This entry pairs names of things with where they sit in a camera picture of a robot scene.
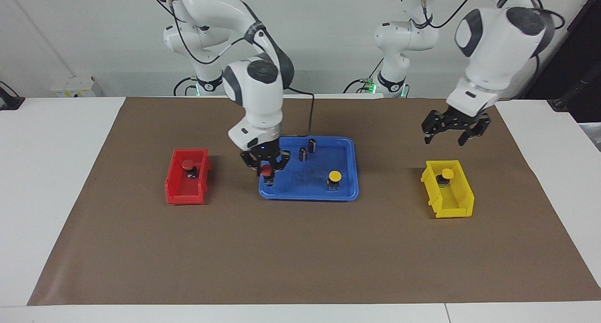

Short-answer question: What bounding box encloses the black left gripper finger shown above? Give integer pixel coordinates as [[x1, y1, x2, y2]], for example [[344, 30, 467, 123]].
[[421, 109, 449, 145], [458, 115, 492, 147]]

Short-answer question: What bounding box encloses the blue plastic tray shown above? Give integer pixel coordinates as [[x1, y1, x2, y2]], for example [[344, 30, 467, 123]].
[[258, 136, 360, 201]]

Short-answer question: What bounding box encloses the red plastic bin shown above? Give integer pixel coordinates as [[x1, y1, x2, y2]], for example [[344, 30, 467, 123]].
[[165, 148, 211, 205]]

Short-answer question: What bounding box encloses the yellow plastic bin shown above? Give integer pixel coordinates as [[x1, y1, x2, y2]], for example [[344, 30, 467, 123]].
[[421, 160, 475, 219]]

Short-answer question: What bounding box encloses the brown paper table mat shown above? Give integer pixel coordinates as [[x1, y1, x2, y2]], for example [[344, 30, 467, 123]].
[[27, 97, 601, 306]]

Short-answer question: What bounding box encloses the black equipment stand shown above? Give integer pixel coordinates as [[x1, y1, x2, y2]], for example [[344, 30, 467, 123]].
[[526, 4, 601, 124]]

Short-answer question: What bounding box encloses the black clamp base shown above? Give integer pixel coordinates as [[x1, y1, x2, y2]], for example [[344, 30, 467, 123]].
[[0, 81, 25, 111]]

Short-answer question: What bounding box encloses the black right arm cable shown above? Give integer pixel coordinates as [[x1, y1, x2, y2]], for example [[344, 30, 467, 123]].
[[282, 86, 315, 137]]

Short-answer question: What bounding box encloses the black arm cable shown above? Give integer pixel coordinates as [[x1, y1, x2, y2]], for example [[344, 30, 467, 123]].
[[419, 0, 493, 29], [282, 86, 315, 137]]

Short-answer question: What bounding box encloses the black left base cable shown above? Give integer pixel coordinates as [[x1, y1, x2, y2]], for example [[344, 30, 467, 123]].
[[343, 58, 385, 94]]

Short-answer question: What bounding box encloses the black base cable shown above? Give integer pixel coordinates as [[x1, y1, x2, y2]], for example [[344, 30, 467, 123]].
[[343, 58, 385, 94], [173, 77, 198, 97]]

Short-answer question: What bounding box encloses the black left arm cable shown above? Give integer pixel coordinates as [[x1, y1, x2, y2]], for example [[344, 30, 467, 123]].
[[419, 0, 493, 29]]

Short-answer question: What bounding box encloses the black right base cable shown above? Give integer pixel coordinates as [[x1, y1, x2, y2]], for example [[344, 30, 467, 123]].
[[173, 77, 198, 97]]

